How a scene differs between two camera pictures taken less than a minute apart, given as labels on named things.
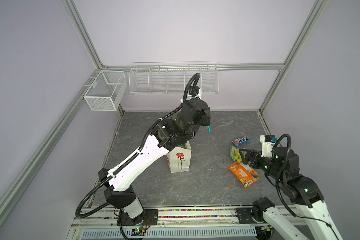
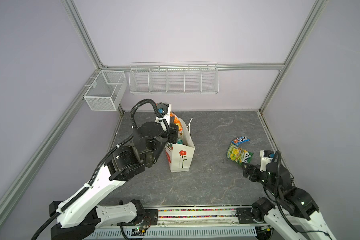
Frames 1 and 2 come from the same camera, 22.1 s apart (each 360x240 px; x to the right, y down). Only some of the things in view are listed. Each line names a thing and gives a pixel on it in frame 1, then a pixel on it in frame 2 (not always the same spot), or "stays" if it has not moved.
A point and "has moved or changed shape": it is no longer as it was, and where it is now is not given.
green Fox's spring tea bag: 235,154 stays
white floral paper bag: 178,159 stays
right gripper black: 256,154 → 256,169
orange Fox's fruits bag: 244,171 has moved or changed shape
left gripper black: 206,117 → 173,132
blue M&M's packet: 240,140 stays
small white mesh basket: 107,90 stays
